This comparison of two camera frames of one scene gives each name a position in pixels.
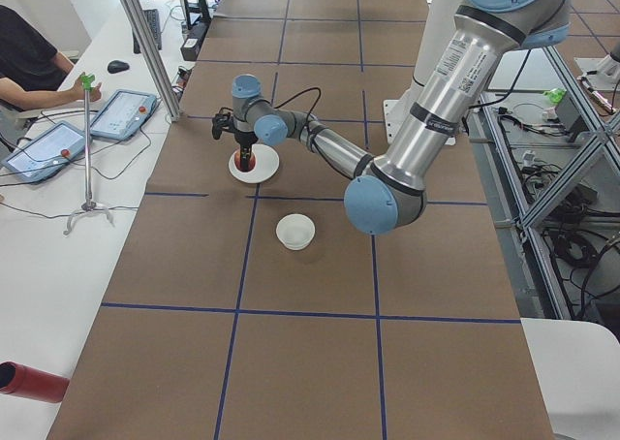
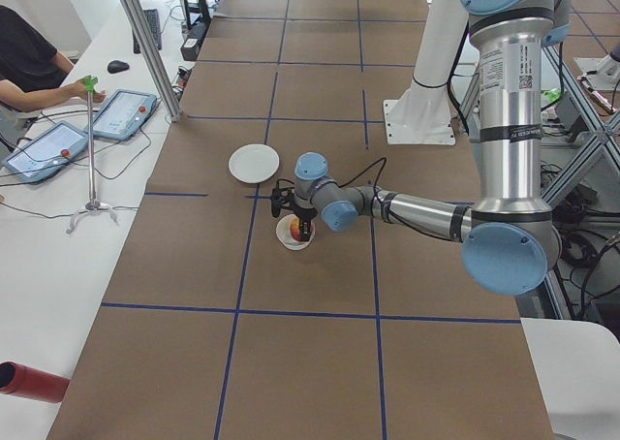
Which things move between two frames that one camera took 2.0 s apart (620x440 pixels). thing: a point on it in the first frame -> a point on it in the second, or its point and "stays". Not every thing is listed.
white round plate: [266, 166] stays
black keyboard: [152, 21] stays
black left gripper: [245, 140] -> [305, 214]
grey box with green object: [565, 114] stays
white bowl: [295, 231] stays
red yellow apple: [238, 162] -> [295, 230]
